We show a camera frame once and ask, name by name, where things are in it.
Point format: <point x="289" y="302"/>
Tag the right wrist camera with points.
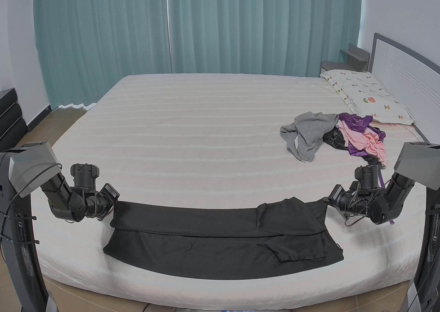
<point x="335" y="193"/>

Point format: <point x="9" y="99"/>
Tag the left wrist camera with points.
<point x="112" y="192"/>

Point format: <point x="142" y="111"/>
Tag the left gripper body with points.
<point x="105" y="206"/>

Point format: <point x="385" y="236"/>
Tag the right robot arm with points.
<point x="412" y="166"/>

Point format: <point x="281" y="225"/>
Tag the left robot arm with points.
<point x="31" y="166"/>

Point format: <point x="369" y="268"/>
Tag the blue-green curtain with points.
<point x="103" y="28"/>
<point x="261" y="14"/>

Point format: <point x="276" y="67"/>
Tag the white printed pillow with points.
<point x="371" y="95"/>

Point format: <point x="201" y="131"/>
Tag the pile of clothes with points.
<point x="361" y="140"/>

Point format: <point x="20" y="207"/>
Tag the black garment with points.
<point x="206" y="238"/>

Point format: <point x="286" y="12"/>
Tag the dark grey chest of drawers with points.
<point x="10" y="114"/>

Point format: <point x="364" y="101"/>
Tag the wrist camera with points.
<point x="112" y="192"/>
<point x="335" y="193"/>

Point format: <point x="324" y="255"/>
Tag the grey garment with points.
<point x="307" y="135"/>

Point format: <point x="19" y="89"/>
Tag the bed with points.
<point x="206" y="138"/>

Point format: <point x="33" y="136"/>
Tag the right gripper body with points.
<point x="341" y="204"/>

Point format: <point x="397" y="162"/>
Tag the grey bedside table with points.
<point x="354" y="54"/>

